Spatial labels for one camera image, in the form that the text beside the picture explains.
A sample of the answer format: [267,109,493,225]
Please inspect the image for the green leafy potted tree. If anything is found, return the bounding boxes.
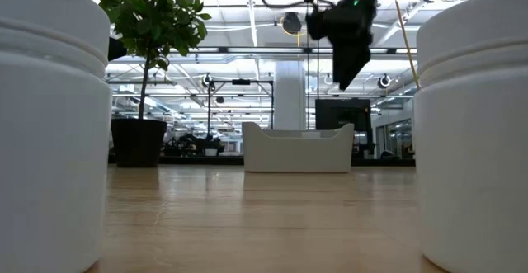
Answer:
[98,0,213,121]

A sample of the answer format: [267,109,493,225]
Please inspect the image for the black table edge rail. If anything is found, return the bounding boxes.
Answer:
[107,155,417,167]

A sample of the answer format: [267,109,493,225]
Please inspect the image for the white pill bottle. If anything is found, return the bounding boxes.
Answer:
[412,0,528,273]
[0,0,114,273]

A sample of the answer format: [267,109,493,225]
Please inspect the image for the black background robot arms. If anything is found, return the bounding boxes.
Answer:
[163,132,226,158]

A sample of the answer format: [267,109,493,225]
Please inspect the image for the black computer monitor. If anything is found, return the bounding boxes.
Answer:
[314,97,373,132]

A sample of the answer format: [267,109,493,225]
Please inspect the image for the yellow hanging cable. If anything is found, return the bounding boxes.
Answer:
[390,0,422,91]

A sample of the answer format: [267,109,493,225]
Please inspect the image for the black plant pot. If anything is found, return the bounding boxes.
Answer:
[110,118,168,168]

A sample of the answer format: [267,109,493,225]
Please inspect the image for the black metal frame stand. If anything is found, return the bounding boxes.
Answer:
[206,78,276,143]

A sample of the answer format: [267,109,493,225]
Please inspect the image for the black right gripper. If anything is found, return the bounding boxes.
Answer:
[305,0,384,92]

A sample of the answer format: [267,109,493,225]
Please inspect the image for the white plastic basket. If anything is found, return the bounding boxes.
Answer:
[242,121,356,174]

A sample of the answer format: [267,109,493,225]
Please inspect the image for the white building column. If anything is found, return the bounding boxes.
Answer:
[273,60,308,131]

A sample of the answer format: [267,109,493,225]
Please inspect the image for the black blurry box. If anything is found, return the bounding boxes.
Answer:
[107,36,129,62]

